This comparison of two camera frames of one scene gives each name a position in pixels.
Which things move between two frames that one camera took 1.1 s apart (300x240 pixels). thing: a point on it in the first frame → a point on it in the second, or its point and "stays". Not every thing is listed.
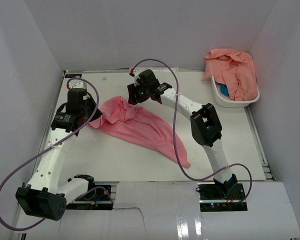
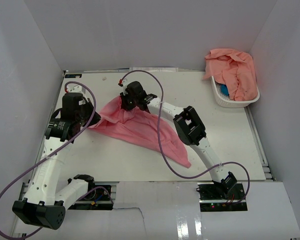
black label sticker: [73, 75] stays
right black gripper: [132, 90] → [124, 105]
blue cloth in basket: [224, 89] stays
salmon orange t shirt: [235, 69] stays
